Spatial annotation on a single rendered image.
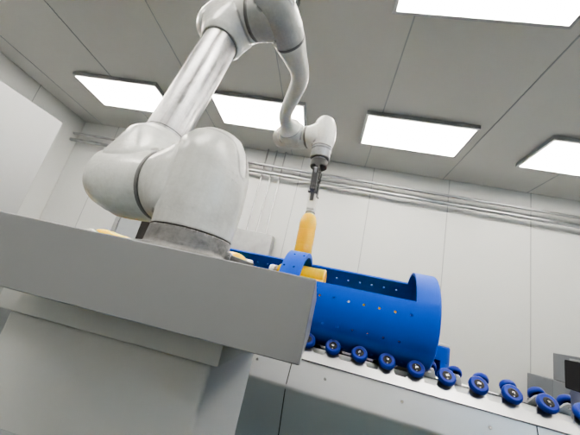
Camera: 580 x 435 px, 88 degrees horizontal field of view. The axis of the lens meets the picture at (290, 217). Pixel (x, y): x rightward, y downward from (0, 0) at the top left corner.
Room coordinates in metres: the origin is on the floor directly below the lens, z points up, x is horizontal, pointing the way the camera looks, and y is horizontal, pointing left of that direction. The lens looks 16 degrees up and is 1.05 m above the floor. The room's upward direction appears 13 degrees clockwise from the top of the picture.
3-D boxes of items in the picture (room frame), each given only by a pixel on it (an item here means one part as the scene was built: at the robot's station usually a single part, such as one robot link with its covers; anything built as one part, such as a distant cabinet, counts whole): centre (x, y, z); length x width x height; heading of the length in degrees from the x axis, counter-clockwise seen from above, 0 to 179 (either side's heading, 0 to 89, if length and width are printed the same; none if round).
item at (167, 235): (0.58, 0.16, 1.10); 0.22 x 0.18 x 0.06; 93
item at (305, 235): (1.19, -0.08, 1.34); 0.07 x 0.07 x 0.19
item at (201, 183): (0.58, 0.19, 1.24); 0.18 x 0.16 x 0.22; 65
